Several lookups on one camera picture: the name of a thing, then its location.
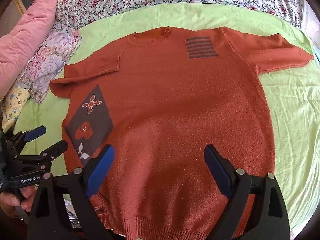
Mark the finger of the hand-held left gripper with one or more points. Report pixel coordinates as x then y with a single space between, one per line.
56 148
36 132

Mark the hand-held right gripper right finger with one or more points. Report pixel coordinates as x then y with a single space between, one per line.
218 172

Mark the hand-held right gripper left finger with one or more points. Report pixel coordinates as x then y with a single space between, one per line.
100 172

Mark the orange knit sweater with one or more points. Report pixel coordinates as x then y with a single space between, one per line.
175 120

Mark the person's left hand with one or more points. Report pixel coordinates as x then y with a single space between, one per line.
13 201

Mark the yellow cartoon print cloth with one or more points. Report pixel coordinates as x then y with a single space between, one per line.
12 105

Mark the purple floral ruffled cloth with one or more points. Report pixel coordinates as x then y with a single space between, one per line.
53 57

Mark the light green bed sheet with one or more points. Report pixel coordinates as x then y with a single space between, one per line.
292 110

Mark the pink blanket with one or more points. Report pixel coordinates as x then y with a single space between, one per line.
27 35

